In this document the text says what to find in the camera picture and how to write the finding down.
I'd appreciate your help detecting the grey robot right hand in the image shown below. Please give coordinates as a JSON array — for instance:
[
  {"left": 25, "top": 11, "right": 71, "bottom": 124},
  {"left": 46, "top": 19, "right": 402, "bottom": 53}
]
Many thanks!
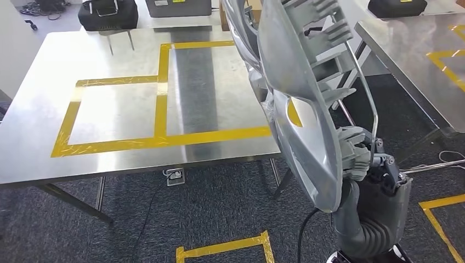
[{"left": 332, "top": 138, "right": 413, "bottom": 234}]

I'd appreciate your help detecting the silver plastic wheel hubcap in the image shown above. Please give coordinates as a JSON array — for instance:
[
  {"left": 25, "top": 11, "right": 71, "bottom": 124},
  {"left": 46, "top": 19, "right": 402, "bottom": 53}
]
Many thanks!
[{"left": 220, "top": 0, "right": 379, "bottom": 214}]

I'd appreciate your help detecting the stainless steel workbench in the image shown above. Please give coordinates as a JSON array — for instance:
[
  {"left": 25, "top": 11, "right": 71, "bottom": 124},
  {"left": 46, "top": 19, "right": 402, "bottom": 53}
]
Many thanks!
[{"left": 0, "top": 27, "right": 293, "bottom": 227}]

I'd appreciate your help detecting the thin metal floor bar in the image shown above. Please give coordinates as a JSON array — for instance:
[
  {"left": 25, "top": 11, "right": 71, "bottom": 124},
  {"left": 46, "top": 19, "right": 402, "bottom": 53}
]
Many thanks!
[{"left": 401, "top": 159, "right": 465, "bottom": 175}]

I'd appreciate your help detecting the steel bench white side panel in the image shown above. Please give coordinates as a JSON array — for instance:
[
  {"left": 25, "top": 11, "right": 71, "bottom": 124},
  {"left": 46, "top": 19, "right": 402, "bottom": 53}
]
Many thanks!
[{"left": 328, "top": 0, "right": 465, "bottom": 164}]

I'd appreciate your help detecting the yellow floor tape marking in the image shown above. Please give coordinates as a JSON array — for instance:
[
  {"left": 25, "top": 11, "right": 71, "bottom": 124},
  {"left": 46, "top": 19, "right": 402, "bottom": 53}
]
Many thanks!
[{"left": 176, "top": 230, "right": 276, "bottom": 263}]

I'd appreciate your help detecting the black equipment case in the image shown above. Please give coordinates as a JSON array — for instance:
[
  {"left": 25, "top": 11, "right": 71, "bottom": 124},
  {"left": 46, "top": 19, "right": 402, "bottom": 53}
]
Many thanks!
[{"left": 367, "top": 0, "right": 429, "bottom": 19}]

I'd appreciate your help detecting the metal floor socket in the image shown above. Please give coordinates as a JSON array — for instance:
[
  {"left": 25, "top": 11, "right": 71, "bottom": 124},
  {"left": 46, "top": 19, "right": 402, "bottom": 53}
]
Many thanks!
[{"left": 162, "top": 167, "right": 186, "bottom": 187}]

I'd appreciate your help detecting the brown cardboard box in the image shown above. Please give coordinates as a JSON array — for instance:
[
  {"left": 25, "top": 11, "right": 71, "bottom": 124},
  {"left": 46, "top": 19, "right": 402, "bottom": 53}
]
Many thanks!
[{"left": 219, "top": 0, "right": 263, "bottom": 32}]

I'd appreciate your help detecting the grey equipment box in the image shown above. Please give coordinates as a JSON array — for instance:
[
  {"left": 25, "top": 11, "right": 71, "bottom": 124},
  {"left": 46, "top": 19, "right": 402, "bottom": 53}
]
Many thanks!
[{"left": 145, "top": 0, "right": 213, "bottom": 18}]

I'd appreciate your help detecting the black carry bag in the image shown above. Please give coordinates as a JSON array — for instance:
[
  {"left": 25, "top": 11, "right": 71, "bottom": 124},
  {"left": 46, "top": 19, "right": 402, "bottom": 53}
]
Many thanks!
[{"left": 78, "top": 0, "right": 139, "bottom": 32}]

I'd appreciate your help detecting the grey remote controller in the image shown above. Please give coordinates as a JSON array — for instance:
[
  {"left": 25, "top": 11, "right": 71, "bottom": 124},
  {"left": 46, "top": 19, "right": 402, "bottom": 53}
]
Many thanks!
[{"left": 82, "top": 0, "right": 121, "bottom": 17}]

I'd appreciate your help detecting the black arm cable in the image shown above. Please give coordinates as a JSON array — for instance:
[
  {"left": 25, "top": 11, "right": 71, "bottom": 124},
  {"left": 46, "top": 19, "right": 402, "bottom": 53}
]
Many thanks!
[{"left": 297, "top": 207, "right": 321, "bottom": 263}]

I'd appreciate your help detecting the black cable pile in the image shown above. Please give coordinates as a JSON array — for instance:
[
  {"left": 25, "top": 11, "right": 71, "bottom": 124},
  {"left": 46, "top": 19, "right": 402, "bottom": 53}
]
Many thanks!
[{"left": 19, "top": 0, "right": 72, "bottom": 21}]

